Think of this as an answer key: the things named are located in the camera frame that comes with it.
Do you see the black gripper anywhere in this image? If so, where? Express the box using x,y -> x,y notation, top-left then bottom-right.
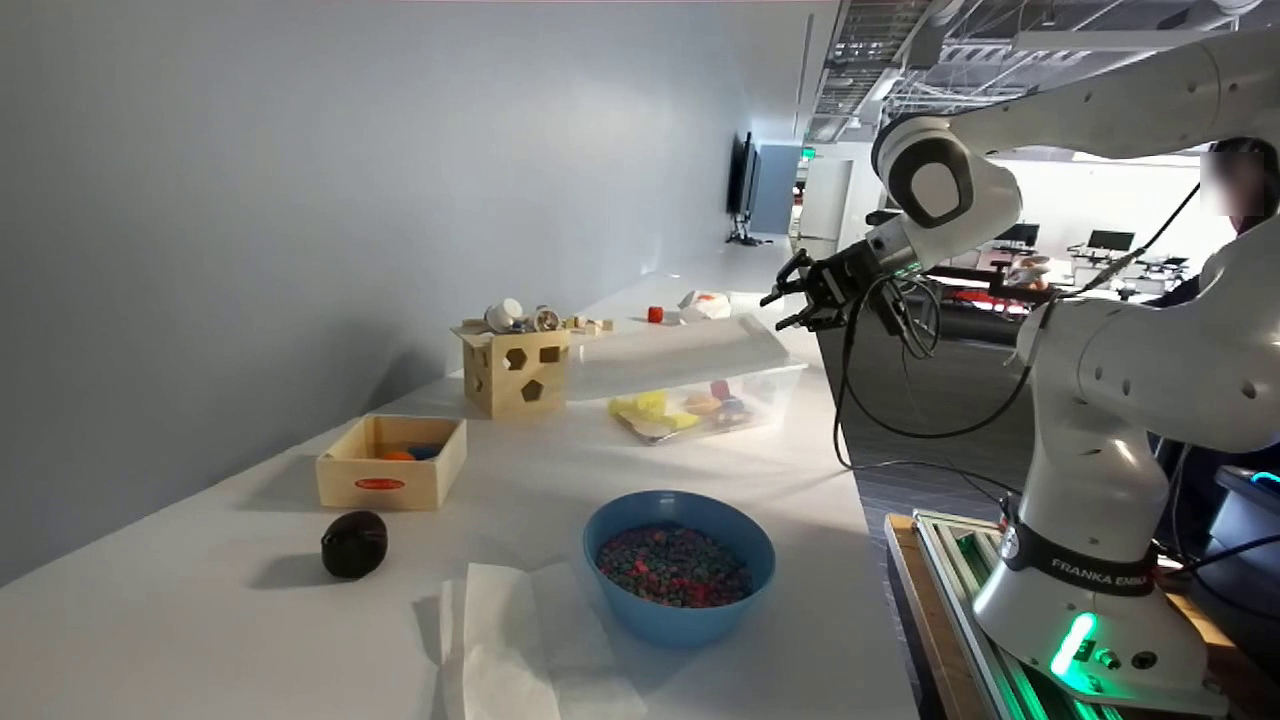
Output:
754,224 -> 929,335

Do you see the robot base platform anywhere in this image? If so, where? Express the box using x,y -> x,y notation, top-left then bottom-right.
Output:
885,509 -> 1280,720

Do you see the clear plastic container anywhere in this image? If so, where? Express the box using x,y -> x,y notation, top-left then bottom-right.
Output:
603,368 -> 790,450

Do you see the blue panel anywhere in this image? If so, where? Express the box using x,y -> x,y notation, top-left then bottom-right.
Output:
753,139 -> 804,246

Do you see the red orange toy piece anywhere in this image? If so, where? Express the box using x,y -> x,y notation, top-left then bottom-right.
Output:
691,376 -> 753,430

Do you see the yellow toy piece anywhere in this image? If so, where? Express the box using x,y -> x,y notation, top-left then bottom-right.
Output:
609,389 -> 704,446

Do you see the background lab desk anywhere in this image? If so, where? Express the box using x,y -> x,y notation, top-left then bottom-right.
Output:
932,220 -> 1208,312

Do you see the blue bowl with beads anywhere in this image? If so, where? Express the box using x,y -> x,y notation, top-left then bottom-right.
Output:
581,488 -> 782,657

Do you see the wooden shape sorter cube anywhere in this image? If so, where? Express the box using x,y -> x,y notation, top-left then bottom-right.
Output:
451,324 -> 581,424

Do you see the small open wooden box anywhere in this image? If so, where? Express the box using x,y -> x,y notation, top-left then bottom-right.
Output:
312,408 -> 476,515

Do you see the black round object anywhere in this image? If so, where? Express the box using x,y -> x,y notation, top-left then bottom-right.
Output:
315,509 -> 393,584

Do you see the black wall screen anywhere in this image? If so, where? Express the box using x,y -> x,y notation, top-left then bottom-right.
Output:
725,130 -> 762,224

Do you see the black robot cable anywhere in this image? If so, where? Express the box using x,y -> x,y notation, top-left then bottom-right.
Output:
828,156 -> 1232,450

